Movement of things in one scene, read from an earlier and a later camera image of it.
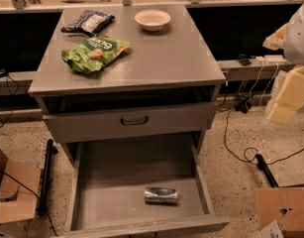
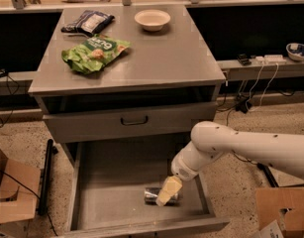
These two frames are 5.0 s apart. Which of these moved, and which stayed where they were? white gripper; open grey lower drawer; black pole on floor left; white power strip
Moved: white gripper
Stayed: white power strip; open grey lower drawer; black pole on floor left
